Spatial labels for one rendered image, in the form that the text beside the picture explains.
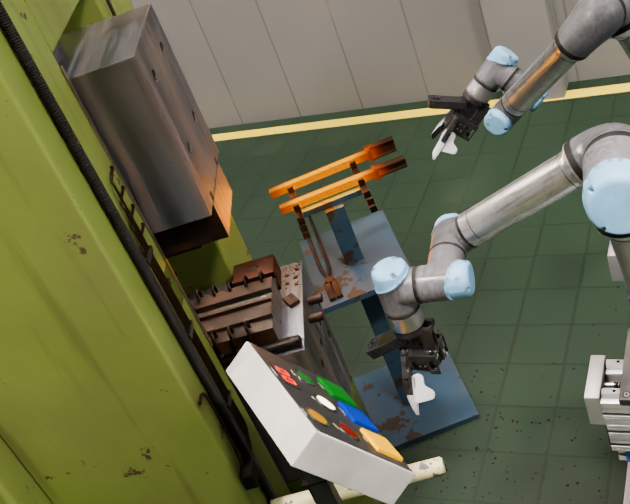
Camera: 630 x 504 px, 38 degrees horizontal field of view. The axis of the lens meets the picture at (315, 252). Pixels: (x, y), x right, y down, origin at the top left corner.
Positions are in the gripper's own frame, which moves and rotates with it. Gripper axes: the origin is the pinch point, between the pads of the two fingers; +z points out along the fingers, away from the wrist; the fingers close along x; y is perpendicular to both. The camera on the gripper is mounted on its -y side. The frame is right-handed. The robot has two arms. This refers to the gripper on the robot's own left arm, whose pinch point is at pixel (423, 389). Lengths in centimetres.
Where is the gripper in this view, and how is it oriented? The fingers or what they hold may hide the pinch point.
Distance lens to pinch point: 206.0
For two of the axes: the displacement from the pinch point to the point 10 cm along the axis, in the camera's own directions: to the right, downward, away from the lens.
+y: 8.9, -0.5, -4.6
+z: 3.3, 7.7, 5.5
